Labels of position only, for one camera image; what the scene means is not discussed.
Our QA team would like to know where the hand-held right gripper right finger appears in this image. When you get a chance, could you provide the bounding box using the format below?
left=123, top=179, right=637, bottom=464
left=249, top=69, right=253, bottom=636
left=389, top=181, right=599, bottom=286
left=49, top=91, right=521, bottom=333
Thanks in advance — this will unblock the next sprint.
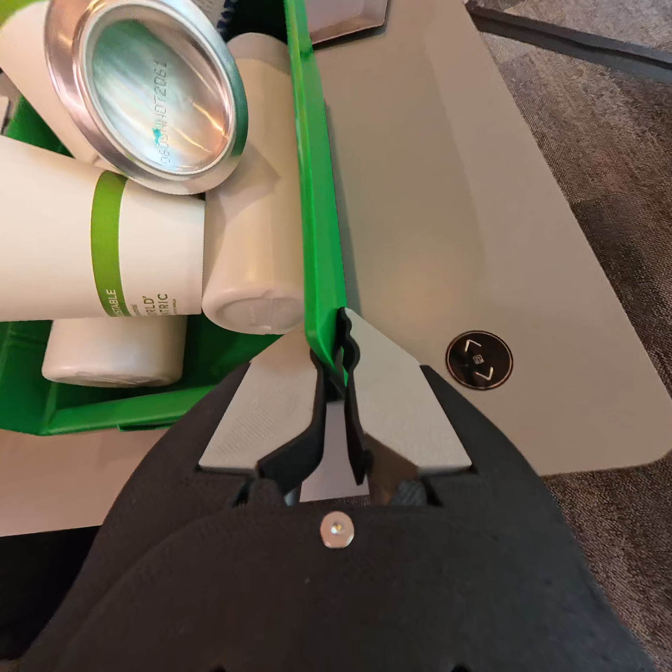
left=335, top=307, right=473, bottom=491

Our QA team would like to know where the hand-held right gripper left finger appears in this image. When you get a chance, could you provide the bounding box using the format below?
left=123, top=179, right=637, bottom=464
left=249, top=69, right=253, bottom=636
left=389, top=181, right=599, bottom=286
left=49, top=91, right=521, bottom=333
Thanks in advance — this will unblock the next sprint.
left=198, top=332, right=327, bottom=509

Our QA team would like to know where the white bottle black cap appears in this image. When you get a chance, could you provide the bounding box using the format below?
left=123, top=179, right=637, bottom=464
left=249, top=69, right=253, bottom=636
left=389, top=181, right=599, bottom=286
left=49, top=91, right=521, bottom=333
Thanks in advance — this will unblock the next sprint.
left=41, top=314, right=190, bottom=389
left=201, top=33, right=307, bottom=335

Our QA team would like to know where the green plastic bin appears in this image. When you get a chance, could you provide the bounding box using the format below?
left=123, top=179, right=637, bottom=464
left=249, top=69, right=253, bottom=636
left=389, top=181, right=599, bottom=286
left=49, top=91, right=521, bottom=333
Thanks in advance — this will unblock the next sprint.
left=0, top=0, right=348, bottom=438

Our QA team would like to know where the round black desk button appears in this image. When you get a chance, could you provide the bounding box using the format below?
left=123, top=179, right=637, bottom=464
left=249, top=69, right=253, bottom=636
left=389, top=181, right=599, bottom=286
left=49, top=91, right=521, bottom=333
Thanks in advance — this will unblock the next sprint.
left=445, top=330, right=515, bottom=391

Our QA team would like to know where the white drink can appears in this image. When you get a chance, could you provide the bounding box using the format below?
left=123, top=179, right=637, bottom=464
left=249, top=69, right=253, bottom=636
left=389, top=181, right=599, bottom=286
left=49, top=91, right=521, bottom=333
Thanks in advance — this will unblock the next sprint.
left=43, top=0, right=249, bottom=196

